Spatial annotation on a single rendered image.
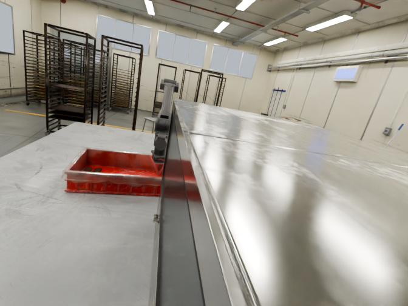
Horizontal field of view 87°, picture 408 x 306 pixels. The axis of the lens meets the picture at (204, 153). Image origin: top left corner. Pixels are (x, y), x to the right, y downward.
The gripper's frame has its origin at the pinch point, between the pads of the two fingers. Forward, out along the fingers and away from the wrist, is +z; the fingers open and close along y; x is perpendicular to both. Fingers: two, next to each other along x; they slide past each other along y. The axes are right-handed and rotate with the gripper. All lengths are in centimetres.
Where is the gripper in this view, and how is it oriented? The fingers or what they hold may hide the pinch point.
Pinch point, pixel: (156, 170)
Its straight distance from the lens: 114.5
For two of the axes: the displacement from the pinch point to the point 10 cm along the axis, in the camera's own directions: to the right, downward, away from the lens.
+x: -8.9, -0.5, -4.5
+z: -2.0, 9.3, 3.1
